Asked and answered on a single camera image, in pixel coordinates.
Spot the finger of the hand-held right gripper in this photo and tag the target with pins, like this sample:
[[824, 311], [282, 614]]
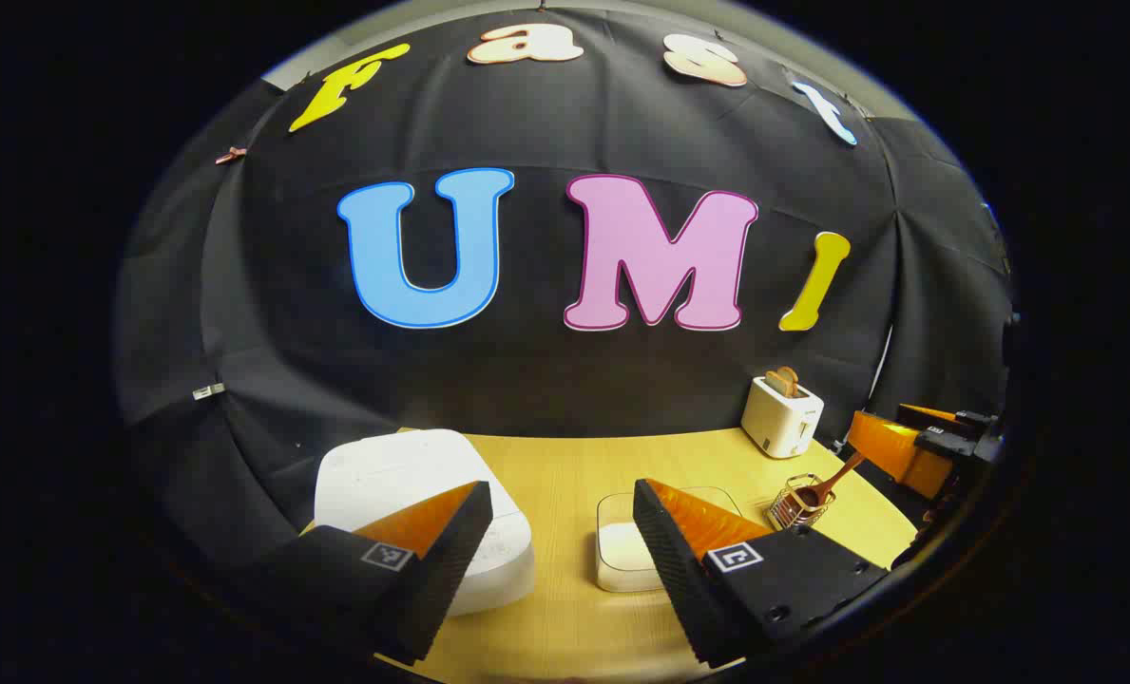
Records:
[[892, 451], [926, 413]]

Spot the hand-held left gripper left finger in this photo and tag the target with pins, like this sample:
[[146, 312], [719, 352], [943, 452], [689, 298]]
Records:
[[450, 570]]

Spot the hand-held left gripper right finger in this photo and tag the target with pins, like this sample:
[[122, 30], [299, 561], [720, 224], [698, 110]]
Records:
[[679, 579]]

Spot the brown wooden spoon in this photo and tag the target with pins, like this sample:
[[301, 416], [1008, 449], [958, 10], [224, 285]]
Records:
[[840, 472]]

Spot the white rice heap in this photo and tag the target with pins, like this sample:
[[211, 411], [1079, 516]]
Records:
[[626, 551]]

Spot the white rice cooker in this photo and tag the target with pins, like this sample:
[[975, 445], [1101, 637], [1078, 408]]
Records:
[[393, 475]]

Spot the clear plastic container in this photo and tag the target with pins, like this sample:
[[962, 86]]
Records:
[[622, 508]]

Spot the white toaster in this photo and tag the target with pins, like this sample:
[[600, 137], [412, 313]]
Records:
[[778, 423]]

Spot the toasted bread slice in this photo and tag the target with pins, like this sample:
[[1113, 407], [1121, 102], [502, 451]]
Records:
[[790, 378], [774, 385]]

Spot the black backdrop cloth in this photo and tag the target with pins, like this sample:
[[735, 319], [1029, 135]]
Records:
[[545, 380]]

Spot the white cloth tag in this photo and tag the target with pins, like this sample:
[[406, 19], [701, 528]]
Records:
[[208, 390]]

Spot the pink cloth clip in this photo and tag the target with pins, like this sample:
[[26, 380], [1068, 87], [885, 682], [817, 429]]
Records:
[[230, 155]]

